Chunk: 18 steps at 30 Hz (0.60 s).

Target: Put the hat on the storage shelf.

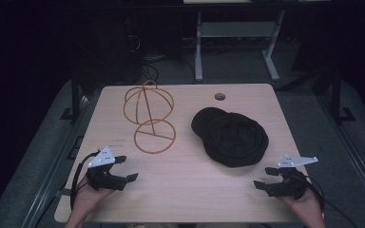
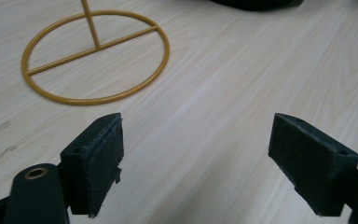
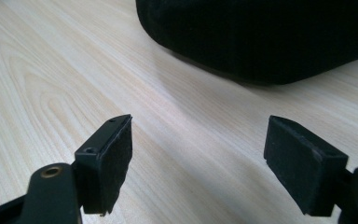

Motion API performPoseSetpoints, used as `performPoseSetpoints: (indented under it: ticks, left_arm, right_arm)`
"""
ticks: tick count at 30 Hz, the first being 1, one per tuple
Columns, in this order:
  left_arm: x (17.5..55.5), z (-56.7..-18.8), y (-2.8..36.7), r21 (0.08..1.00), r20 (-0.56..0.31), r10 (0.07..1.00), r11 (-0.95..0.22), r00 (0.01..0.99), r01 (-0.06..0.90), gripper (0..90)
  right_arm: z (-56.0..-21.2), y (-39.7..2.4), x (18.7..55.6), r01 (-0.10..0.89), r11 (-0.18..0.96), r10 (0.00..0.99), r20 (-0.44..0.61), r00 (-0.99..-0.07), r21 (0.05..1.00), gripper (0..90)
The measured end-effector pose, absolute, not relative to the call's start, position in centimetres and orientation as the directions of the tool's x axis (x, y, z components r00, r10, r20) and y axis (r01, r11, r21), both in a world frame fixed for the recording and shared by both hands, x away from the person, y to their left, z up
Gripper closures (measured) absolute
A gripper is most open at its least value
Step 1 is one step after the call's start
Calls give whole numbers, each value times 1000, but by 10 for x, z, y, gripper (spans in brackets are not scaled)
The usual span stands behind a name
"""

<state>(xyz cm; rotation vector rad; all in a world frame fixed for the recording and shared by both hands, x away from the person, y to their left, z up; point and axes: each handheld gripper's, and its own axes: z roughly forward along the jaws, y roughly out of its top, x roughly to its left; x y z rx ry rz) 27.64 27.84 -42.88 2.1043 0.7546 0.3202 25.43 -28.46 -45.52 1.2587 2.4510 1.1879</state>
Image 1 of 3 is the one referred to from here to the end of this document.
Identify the black hat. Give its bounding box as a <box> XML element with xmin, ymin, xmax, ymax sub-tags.
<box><xmin>190</xmin><ymin>106</ymin><xmax>270</xmax><ymax>168</ymax></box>

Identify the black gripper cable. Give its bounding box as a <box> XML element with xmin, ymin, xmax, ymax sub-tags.
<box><xmin>298</xmin><ymin>172</ymin><xmax>359</xmax><ymax>228</ymax></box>
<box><xmin>69</xmin><ymin>151</ymin><xmax>101</xmax><ymax>211</ymax></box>

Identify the metal floor rail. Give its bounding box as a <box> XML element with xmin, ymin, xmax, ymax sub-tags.
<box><xmin>316</xmin><ymin>93</ymin><xmax>365</xmax><ymax>212</ymax></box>
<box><xmin>20</xmin><ymin>88</ymin><xmax>103</xmax><ymax>228</ymax></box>

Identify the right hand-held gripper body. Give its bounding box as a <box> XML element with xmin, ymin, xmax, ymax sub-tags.
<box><xmin>268</xmin><ymin>154</ymin><xmax>319</xmax><ymax>200</ymax></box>

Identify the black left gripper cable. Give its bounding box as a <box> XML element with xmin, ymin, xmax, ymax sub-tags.
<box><xmin>69</xmin><ymin>151</ymin><xmax>101</xmax><ymax>211</ymax></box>

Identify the tangle of background cables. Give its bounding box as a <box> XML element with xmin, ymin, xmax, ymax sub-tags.
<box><xmin>125</xmin><ymin>15</ymin><xmax>198</xmax><ymax>84</ymax></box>

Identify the grey metal desk frame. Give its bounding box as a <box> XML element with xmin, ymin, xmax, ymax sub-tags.
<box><xmin>194</xmin><ymin>9</ymin><xmax>287</xmax><ymax>83</ymax></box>

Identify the person's right hand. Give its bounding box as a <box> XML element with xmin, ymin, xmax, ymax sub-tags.
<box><xmin>279</xmin><ymin>187</ymin><xmax>326</xmax><ymax>223</ymax></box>

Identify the black metal stand post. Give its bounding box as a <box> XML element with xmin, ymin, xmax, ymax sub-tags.
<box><xmin>331</xmin><ymin>67</ymin><xmax>357</xmax><ymax>125</ymax></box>
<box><xmin>60</xmin><ymin>70</ymin><xmax>82</xmax><ymax>122</ymax></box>

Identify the gold wire hat stand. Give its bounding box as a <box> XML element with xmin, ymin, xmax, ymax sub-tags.
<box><xmin>123</xmin><ymin>79</ymin><xmax>177</xmax><ymax>156</ymax></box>

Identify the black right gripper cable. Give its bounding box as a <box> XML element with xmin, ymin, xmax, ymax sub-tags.
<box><xmin>298</xmin><ymin>172</ymin><xmax>359</xmax><ymax>228</ymax></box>

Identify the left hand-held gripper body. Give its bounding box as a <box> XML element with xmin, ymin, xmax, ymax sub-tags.
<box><xmin>86</xmin><ymin>145</ymin><xmax>126</xmax><ymax>192</ymax></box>

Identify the person's left hand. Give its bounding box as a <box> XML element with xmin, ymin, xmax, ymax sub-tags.
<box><xmin>71</xmin><ymin>175</ymin><xmax>116</xmax><ymax>220</ymax></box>

